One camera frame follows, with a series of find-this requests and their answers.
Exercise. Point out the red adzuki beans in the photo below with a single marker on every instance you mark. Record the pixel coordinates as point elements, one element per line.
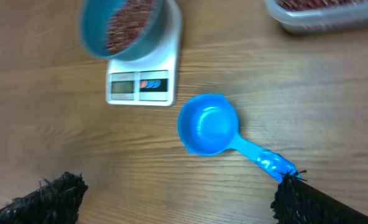
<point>304,5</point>

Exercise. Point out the blue plastic measuring scoop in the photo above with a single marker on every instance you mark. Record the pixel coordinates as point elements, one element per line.
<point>209,125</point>

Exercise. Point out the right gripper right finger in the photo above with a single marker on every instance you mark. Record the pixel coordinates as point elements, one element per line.
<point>296,202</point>

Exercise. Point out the blue metal bowl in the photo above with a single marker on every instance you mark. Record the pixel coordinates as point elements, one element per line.
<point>94,23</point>

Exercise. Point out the white digital kitchen scale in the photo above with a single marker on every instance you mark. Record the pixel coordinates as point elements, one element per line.
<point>152,79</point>

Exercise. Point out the clear plastic food container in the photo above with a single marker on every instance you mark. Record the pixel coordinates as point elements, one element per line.
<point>319,20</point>

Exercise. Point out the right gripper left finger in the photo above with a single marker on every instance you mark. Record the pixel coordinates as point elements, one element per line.
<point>56,202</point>

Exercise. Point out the red beans in bowl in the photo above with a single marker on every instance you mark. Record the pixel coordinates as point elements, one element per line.
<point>127,24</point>

